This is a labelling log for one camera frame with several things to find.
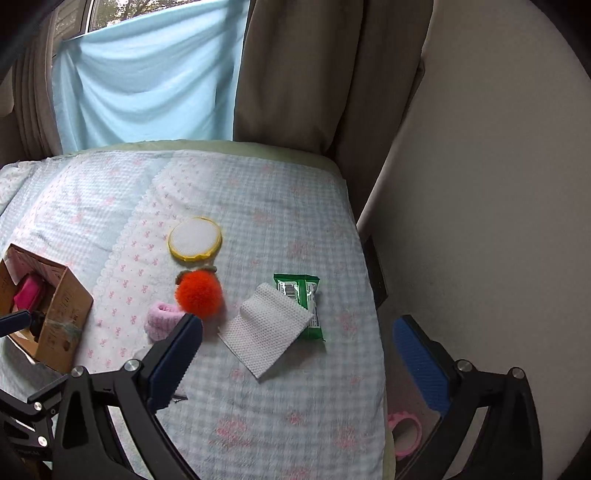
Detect brown cardboard box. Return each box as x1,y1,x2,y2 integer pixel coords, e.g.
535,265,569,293
0,244,94,374

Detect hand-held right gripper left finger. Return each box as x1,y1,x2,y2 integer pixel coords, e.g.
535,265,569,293
52,313,204,480

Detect beige curtain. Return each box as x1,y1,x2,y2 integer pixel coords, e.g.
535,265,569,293
233,0,435,158

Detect pink ring toy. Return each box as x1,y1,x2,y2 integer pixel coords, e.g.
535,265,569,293
387,412,423,458

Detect yellow rimmed round puff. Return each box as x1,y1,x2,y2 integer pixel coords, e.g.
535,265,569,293
167,217,223,262

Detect orange fluffy pompom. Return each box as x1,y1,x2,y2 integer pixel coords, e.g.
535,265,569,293
174,264,225,319

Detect magenta pink soft item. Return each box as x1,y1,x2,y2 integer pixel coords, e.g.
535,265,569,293
14,274,45,311

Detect pale green bed sheet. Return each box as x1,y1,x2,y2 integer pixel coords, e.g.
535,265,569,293
78,138,398,480

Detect white waffle cloth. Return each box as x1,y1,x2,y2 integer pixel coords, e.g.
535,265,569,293
217,282,313,380

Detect light blue hanging cloth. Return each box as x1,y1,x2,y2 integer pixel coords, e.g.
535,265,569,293
52,0,250,153

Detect pale ribbed curtain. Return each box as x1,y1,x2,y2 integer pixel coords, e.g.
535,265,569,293
11,28,64,160

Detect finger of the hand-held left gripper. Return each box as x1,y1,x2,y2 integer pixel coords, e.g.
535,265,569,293
0,310,48,343
0,373,71,462

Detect pink fuzzy sock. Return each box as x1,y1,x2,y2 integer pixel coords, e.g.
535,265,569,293
146,301,188,343

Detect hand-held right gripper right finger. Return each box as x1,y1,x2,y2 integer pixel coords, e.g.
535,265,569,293
392,315,544,480

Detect green snack packet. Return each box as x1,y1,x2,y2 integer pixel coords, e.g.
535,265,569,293
273,273,327,343

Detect window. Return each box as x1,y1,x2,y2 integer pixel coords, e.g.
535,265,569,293
87,0,232,34

